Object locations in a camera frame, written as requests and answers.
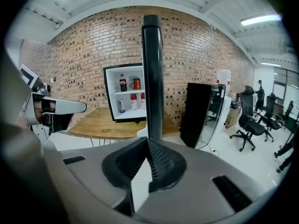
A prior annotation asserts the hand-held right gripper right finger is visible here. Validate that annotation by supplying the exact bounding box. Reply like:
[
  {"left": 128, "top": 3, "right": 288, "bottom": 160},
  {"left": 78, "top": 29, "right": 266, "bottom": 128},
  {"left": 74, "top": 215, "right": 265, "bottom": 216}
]
[{"left": 130, "top": 137, "right": 282, "bottom": 224}]

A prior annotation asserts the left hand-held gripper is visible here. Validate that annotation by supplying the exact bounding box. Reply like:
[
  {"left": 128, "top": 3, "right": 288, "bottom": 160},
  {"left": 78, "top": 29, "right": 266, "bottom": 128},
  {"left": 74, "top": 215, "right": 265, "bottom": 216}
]
[{"left": 19, "top": 64, "right": 87, "bottom": 140}]

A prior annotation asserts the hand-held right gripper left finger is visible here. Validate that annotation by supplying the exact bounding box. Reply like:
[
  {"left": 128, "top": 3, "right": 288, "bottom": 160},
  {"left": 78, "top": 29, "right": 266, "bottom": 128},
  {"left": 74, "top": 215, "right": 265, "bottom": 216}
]
[{"left": 45, "top": 136, "right": 149, "bottom": 224}]

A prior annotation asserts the black fridge door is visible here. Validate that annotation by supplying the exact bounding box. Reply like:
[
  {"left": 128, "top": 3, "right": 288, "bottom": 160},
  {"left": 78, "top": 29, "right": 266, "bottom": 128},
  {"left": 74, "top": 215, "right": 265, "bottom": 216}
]
[{"left": 136, "top": 14, "right": 164, "bottom": 141}]

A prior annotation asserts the black mini fridge white interior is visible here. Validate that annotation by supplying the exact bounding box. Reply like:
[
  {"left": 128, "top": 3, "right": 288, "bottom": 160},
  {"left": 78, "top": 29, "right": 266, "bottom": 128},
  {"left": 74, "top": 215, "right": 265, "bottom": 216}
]
[{"left": 103, "top": 63, "right": 148, "bottom": 122}]

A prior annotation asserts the glass door display cooler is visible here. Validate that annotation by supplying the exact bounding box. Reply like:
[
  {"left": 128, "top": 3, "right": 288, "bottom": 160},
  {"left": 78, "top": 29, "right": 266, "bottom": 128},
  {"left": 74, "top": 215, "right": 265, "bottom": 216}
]
[{"left": 195, "top": 84, "right": 227, "bottom": 150}]

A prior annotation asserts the wooden table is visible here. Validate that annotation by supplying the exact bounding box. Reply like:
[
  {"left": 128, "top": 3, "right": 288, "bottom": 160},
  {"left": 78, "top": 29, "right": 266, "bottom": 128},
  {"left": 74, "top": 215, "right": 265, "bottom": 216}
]
[{"left": 67, "top": 107, "right": 180, "bottom": 147}]

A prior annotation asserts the blue and white drink can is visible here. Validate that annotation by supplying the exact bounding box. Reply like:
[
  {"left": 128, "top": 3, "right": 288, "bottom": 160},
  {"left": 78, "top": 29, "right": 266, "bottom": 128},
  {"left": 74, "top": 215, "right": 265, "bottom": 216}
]
[{"left": 117, "top": 99, "right": 126, "bottom": 114}]

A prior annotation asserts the dark cola bottle red label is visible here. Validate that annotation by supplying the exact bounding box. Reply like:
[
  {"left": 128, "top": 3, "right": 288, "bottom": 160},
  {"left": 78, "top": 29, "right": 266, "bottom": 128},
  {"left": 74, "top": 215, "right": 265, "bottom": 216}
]
[{"left": 119, "top": 74, "right": 128, "bottom": 92}]

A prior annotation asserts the brown cardboard box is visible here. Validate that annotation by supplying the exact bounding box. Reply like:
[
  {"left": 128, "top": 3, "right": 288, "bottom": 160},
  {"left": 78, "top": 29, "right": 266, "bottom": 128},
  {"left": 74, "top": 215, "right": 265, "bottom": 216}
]
[{"left": 225, "top": 106, "right": 242, "bottom": 128}]

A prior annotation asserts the black office chair with headrest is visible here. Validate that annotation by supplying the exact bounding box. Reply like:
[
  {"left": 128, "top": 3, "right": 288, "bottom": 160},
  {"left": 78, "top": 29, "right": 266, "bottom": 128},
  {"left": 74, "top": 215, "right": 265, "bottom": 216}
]
[{"left": 229, "top": 85, "right": 266, "bottom": 152}]

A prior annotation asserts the white water dispenser with bottle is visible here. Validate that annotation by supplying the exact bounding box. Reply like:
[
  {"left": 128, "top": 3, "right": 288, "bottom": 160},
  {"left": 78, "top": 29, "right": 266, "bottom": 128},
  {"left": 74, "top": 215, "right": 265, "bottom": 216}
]
[{"left": 216, "top": 69, "right": 232, "bottom": 128}]

